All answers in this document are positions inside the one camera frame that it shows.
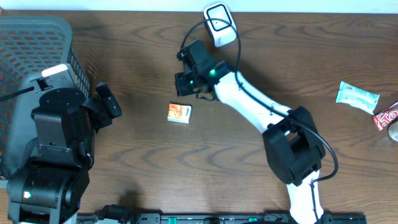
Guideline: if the orange tissue packet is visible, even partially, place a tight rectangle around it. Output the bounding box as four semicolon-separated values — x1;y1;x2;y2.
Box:
167;103;192;124

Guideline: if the teal snack packet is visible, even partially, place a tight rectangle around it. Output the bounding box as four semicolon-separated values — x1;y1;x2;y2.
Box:
336;81;380;115

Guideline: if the red Top chocolate bar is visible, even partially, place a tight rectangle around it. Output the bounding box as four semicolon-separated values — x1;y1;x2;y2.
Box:
372;103;397;131

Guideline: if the green lid jar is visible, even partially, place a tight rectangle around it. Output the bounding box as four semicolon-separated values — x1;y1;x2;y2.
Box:
388;121;398;142

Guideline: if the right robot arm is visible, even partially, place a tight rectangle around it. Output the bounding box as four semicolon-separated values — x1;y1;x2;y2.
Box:
175;40;325;223

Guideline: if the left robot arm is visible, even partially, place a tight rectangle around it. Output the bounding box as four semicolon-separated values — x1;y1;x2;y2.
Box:
2;63;122;223

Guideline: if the white barcode scanner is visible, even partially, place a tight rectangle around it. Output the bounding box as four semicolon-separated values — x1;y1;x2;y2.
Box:
203;2;237;47

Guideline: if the grey plastic mesh basket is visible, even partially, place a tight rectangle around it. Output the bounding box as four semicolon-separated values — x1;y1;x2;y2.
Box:
1;16;91;179

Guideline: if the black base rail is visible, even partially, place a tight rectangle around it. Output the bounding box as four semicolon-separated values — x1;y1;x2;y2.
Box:
77;205;368;224

